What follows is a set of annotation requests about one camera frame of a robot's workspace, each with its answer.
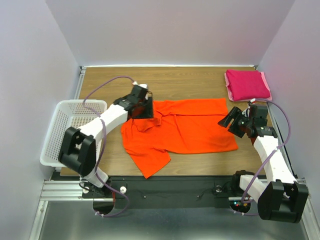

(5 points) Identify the folded light pink t shirt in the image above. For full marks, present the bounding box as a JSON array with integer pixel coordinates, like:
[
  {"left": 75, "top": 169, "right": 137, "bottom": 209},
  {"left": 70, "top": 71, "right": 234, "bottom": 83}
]
[{"left": 224, "top": 71, "right": 273, "bottom": 102}]

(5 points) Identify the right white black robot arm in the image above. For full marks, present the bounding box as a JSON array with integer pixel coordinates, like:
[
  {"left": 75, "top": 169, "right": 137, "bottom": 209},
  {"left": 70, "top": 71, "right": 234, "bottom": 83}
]
[{"left": 218, "top": 101, "right": 309, "bottom": 223}]

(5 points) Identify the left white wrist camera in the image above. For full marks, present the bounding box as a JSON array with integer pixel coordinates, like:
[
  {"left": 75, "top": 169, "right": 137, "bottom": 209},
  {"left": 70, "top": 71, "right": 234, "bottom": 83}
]
[{"left": 132, "top": 81, "right": 149, "bottom": 90}]

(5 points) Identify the orange t shirt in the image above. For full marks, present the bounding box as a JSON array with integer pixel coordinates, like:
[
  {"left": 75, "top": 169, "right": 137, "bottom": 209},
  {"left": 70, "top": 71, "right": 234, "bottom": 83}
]
[{"left": 121, "top": 98, "right": 238, "bottom": 179}]

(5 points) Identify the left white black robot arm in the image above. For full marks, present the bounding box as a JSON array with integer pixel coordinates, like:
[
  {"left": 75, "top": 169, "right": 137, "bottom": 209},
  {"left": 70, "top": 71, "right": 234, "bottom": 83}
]
[{"left": 58, "top": 83, "right": 153, "bottom": 197}]

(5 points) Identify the small electronics board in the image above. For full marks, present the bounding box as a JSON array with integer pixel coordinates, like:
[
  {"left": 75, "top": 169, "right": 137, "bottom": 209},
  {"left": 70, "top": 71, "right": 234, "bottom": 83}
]
[{"left": 229, "top": 200, "right": 251, "bottom": 213}]

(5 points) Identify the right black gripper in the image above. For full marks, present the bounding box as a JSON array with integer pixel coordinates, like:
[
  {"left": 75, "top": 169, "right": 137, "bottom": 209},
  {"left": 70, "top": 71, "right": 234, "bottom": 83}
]
[{"left": 216, "top": 106, "right": 253, "bottom": 138}]

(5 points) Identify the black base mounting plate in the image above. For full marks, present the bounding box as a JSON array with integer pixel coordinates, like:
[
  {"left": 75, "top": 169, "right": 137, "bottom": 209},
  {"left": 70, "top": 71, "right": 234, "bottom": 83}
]
[{"left": 82, "top": 175, "right": 243, "bottom": 209}]

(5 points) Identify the white plastic laundry basket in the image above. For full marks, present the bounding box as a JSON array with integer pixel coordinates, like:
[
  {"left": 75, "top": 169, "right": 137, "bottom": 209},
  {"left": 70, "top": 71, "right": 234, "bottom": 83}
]
[{"left": 40, "top": 99, "right": 108, "bottom": 168}]

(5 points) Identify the aluminium frame rail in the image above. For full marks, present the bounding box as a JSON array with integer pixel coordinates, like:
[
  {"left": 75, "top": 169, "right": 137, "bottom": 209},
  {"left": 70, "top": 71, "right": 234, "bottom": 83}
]
[{"left": 40, "top": 66, "right": 87, "bottom": 201}]

